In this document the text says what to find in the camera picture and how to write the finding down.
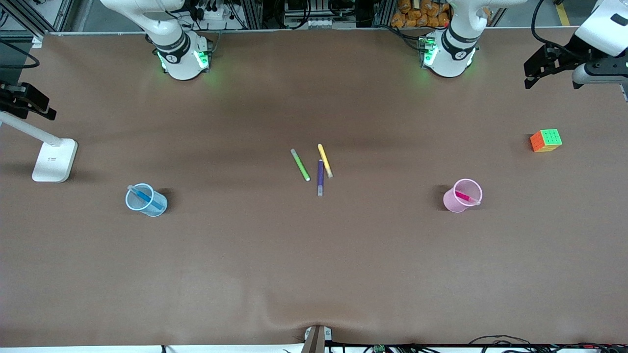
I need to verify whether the blue marker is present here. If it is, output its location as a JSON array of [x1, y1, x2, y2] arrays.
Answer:
[[128, 185, 166, 212]]

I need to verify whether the multicoloured puzzle cube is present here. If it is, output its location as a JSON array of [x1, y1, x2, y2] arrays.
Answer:
[[530, 129, 563, 153]]

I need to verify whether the orange snack pile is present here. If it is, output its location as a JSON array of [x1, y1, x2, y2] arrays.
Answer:
[[391, 0, 452, 28]]

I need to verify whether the pink mesh cup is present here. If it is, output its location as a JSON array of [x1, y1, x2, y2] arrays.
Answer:
[[443, 178, 483, 213]]

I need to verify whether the yellow marker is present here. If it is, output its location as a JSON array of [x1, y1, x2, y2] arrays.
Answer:
[[317, 144, 334, 178]]

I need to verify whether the green marker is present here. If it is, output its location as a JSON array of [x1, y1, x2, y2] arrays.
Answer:
[[290, 149, 311, 182]]

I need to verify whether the white power strip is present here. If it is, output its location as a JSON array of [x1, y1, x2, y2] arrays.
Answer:
[[193, 5, 235, 21]]

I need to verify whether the blue mesh cup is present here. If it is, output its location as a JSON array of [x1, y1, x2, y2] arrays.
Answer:
[[126, 183, 169, 217]]

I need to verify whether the white stand with pole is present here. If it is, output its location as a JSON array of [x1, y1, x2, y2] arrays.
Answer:
[[0, 110, 78, 183]]

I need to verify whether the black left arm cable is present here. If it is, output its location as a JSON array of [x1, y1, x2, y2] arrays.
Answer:
[[531, 0, 572, 52]]

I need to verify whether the black cable bundle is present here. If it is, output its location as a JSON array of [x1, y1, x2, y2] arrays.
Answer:
[[469, 335, 628, 353]]

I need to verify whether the black looped cable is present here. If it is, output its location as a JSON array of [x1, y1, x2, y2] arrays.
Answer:
[[0, 35, 44, 69]]

